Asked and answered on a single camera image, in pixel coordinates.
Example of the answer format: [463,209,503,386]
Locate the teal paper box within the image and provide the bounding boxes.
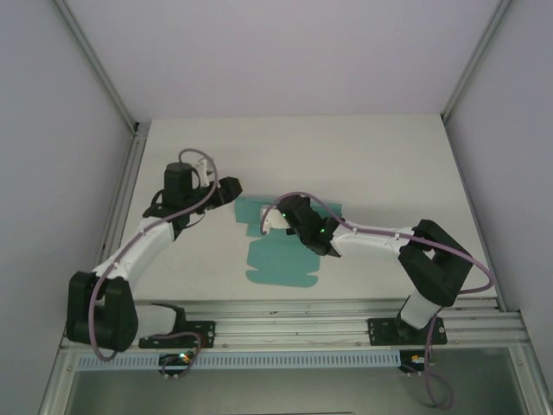
[232,196,345,289]

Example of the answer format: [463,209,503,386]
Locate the aluminium table edge rails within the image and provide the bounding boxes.
[60,296,531,352]

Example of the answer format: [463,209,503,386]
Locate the aluminium table side rail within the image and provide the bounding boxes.
[88,123,150,306]
[442,114,509,312]

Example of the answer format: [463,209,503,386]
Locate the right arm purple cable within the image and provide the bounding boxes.
[258,192,496,410]

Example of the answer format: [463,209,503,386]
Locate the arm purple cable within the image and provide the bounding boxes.
[258,192,496,410]
[88,148,219,362]

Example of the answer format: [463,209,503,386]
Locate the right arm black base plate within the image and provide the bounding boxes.
[366,317,448,347]

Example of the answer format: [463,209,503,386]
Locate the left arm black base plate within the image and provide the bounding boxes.
[137,319,217,350]

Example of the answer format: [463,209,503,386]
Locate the light blue slotted cable duct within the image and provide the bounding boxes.
[79,350,402,372]

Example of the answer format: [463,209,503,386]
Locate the aluminium frame post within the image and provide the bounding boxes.
[440,0,518,125]
[54,0,150,137]

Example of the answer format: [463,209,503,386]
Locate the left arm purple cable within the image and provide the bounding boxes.
[88,148,219,362]

